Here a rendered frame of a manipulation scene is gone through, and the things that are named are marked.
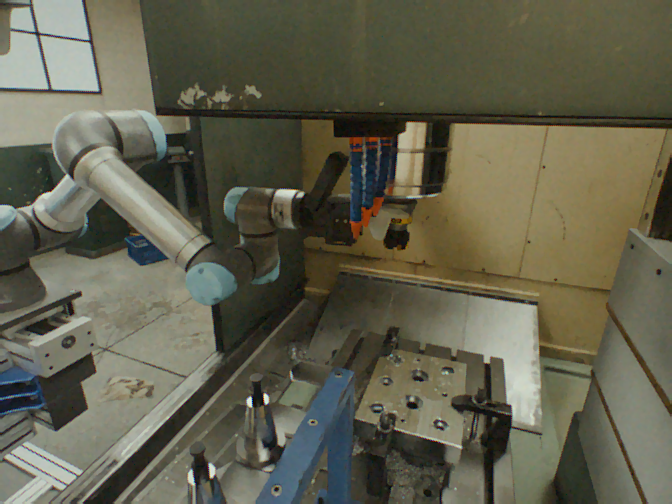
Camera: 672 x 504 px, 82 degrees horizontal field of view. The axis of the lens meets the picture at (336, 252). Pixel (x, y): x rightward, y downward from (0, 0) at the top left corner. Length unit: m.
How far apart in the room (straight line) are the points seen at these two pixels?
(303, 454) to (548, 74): 0.48
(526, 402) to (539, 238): 0.63
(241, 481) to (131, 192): 0.51
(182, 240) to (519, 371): 1.31
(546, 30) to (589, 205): 1.44
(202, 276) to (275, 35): 0.42
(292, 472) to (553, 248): 1.45
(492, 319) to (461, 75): 1.50
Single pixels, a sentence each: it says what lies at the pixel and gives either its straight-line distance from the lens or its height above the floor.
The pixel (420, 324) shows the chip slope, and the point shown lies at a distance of 1.72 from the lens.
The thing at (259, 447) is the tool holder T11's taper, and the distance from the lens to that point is 0.55.
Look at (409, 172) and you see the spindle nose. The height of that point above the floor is 1.55.
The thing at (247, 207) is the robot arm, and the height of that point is 1.45.
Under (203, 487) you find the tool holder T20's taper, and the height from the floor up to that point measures 1.29.
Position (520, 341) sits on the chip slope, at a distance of 1.74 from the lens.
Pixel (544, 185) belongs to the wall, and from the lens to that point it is 1.71.
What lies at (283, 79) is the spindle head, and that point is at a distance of 0.38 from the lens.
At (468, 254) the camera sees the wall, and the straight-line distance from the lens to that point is 1.77.
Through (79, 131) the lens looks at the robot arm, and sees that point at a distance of 0.87.
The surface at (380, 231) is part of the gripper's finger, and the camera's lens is 0.67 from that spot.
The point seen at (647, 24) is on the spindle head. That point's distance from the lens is 0.35.
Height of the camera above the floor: 1.64
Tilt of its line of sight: 21 degrees down
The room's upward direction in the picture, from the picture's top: 1 degrees clockwise
